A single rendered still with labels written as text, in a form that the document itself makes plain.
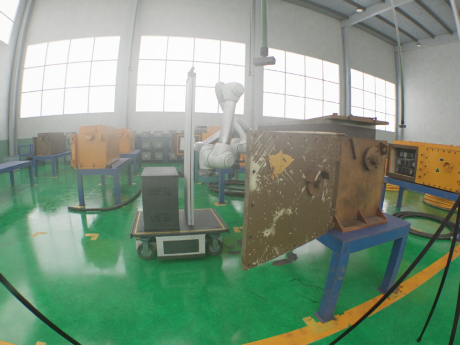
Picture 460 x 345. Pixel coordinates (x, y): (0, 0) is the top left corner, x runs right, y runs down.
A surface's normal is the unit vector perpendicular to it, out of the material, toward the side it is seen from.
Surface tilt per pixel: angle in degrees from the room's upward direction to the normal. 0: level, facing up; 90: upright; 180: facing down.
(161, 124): 90
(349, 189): 90
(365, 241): 90
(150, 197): 90
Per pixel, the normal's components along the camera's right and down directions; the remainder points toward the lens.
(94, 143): 0.28, 0.16
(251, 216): 0.60, 0.14
